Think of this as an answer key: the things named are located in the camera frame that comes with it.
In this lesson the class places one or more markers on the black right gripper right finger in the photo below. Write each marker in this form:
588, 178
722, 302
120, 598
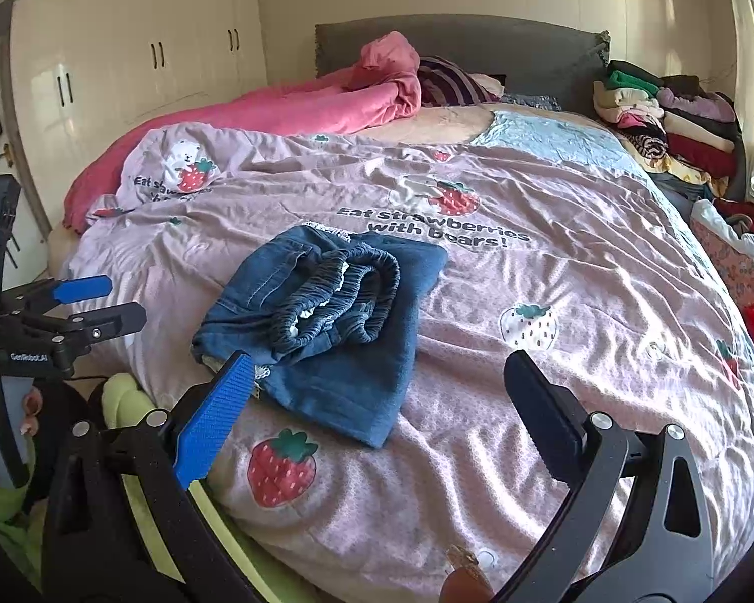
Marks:
552, 415

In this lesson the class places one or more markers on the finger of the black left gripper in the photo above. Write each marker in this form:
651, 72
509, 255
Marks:
112, 322

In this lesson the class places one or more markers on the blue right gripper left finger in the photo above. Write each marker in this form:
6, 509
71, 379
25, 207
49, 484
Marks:
205, 416

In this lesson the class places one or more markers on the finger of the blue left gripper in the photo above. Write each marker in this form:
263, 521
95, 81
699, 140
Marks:
84, 289

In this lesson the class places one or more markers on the blue denim pants lace hem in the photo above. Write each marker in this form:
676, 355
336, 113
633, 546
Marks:
332, 317

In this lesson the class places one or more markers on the left hand with painted nails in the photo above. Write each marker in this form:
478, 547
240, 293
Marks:
19, 404

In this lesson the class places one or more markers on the lime green fleece sleeve left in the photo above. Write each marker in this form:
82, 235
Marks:
118, 527

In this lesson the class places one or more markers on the cream wardrobe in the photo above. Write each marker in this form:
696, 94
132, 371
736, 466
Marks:
84, 72

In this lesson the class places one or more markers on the floral bag with clothes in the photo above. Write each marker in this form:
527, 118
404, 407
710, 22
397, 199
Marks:
731, 252

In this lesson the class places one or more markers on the stack of folded clothes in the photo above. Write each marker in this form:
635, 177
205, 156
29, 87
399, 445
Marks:
689, 140

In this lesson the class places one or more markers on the striped purple pillow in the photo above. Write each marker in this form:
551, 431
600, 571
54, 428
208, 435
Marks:
444, 83

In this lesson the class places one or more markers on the grey headboard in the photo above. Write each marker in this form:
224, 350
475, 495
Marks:
529, 57

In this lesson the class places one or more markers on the pink blanket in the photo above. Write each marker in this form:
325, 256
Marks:
382, 86

